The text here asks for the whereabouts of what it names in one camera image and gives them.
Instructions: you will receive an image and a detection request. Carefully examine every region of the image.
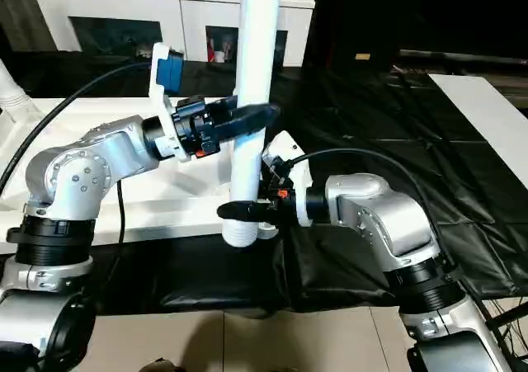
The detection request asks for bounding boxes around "black stand leg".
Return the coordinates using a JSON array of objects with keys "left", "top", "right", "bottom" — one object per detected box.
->
[{"left": 486, "top": 301, "right": 528, "bottom": 332}]

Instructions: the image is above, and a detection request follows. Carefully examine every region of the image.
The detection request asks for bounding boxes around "white plastic table top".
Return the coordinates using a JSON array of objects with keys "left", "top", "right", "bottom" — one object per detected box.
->
[{"left": 0, "top": 95, "right": 281, "bottom": 256}]

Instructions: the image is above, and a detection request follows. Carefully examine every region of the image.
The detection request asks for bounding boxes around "black mat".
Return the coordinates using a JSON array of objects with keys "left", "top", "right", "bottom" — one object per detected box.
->
[{"left": 0, "top": 49, "right": 528, "bottom": 318}]

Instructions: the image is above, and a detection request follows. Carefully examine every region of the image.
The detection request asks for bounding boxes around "white plastic table leg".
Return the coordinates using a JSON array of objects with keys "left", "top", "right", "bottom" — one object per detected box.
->
[
  {"left": 221, "top": 0, "right": 284, "bottom": 249},
  {"left": 0, "top": 58, "right": 40, "bottom": 124}
]

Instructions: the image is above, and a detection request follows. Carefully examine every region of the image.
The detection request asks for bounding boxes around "grey curtain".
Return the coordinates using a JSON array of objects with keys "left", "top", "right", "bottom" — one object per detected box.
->
[{"left": 0, "top": 0, "right": 59, "bottom": 54}]

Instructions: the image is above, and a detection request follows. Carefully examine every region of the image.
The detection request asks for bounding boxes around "white cabinet with glass doors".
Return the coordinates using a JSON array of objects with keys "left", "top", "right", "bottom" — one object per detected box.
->
[{"left": 31, "top": 0, "right": 317, "bottom": 68}]

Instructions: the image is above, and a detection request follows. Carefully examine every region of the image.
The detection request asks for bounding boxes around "black left wrist camera cable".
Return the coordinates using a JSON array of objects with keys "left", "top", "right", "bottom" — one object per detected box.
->
[{"left": 0, "top": 60, "right": 153, "bottom": 241}]

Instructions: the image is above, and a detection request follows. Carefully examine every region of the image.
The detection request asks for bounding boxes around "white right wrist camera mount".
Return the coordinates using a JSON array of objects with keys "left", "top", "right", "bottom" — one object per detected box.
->
[{"left": 262, "top": 130, "right": 313, "bottom": 228}]

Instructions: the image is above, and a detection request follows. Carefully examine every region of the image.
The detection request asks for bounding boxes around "white flat board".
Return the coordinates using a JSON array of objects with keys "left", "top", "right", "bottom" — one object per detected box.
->
[{"left": 427, "top": 73, "right": 528, "bottom": 191}]

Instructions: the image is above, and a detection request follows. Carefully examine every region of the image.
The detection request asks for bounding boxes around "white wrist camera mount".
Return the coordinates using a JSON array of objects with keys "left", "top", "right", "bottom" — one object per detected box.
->
[
  {"left": 262, "top": 130, "right": 313, "bottom": 228},
  {"left": 148, "top": 41, "right": 195, "bottom": 162}
]

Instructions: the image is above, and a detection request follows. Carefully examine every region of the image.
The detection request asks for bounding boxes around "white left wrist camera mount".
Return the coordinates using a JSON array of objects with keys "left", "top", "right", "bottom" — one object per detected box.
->
[{"left": 148, "top": 41, "right": 195, "bottom": 162}]

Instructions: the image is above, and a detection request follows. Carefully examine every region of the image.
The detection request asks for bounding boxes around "black cabinet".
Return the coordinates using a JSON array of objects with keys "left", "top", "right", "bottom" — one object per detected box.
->
[{"left": 304, "top": 0, "right": 528, "bottom": 70}]

